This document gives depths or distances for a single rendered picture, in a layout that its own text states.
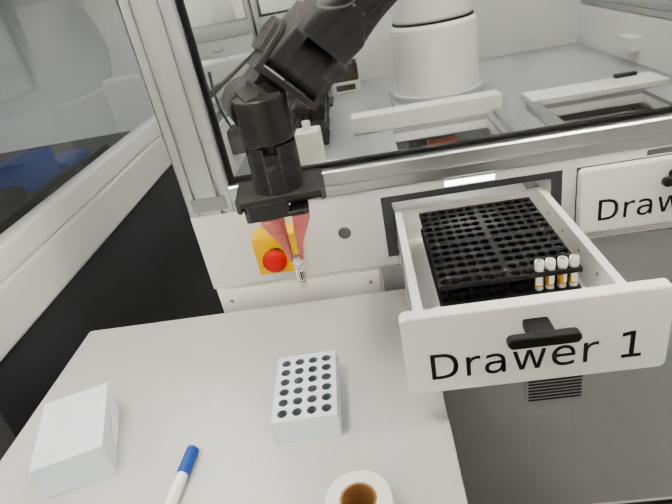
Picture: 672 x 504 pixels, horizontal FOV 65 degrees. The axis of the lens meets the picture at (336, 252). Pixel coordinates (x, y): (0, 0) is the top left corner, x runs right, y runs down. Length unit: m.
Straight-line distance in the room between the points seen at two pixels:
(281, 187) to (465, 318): 0.25
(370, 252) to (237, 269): 0.24
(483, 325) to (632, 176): 0.44
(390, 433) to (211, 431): 0.24
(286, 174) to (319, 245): 0.35
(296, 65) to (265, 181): 0.13
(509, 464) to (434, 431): 0.64
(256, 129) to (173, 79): 0.31
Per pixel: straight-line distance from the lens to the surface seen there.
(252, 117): 0.56
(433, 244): 0.77
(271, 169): 0.58
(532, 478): 1.38
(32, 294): 1.12
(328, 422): 0.69
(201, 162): 0.88
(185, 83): 0.86
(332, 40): 0.55
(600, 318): 0.64
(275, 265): 0.85
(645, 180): 0.96
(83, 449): 0.76
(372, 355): 0.80
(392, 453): 0.67
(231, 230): 0.92
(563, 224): 0.84
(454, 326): 0.59
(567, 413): 1.24
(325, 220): 0.89
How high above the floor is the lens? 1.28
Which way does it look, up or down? 28 degrees down
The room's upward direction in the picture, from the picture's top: 11 degrees counter-clockwise
